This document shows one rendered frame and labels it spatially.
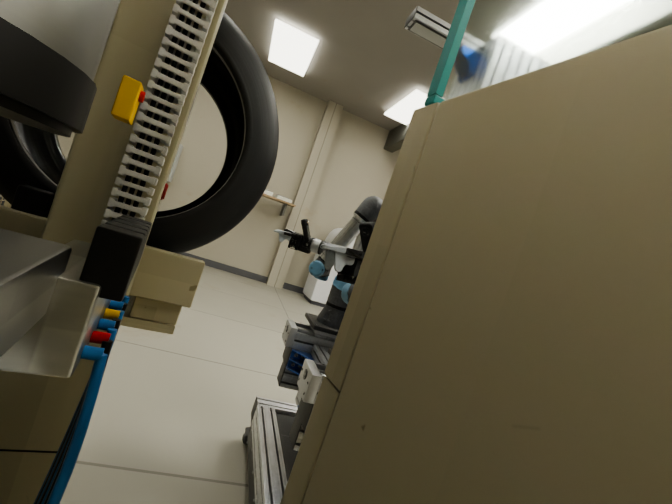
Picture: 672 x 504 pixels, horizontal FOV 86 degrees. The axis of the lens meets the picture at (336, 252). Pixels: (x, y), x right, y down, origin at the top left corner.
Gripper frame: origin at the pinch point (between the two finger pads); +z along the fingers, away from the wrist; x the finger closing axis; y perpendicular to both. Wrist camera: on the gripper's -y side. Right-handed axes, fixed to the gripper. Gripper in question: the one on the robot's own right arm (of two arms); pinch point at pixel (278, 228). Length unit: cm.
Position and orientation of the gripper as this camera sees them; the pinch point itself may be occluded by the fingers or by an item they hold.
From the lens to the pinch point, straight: 193.2
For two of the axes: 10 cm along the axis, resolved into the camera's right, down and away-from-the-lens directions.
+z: -9.3, -3.2, 1.8
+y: -2.9, 9.4, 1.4
